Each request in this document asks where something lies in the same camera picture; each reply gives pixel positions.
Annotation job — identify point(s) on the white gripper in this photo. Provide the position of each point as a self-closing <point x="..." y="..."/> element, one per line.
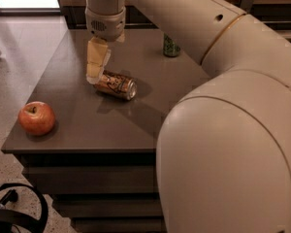
<point x="106" y="24"/>

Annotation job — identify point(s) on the orange soda can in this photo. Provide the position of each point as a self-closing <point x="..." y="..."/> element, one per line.
<point x="117" y="85"/>

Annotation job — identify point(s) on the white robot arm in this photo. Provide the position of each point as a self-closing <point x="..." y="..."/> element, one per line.
<point x="223" y="155"/>

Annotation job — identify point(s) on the green soda can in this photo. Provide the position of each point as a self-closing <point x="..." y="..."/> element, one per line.
<point x="170" y="48"/>

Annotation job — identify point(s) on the red apple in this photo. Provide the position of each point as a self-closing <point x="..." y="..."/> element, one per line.
<point x="36" y="118"/>

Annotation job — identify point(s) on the grey drawer cabinet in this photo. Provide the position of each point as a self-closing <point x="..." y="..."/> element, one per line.
<point x="98" y="163"/>

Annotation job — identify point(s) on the right metal wall bracket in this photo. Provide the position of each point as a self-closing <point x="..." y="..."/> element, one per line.
<point x="246" y="5"/>

